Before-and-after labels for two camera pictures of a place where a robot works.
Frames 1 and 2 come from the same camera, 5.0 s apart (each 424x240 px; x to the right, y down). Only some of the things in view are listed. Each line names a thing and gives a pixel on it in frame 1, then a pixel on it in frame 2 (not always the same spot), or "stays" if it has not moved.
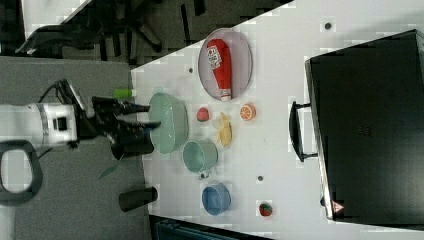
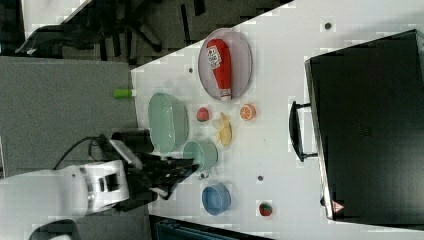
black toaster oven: [366, 103] stays
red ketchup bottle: [220, 58] stays
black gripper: [102, 121] -> [144, 179]
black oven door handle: [296, 133] stays
